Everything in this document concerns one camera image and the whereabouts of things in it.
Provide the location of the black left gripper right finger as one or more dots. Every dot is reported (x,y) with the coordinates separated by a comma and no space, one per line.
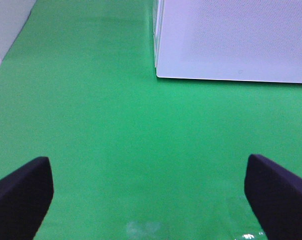
(275,196)

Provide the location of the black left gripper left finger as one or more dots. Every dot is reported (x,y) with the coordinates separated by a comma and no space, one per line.
(25,197)

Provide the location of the white microwave oven body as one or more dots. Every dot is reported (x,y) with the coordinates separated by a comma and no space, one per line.
(157,16)

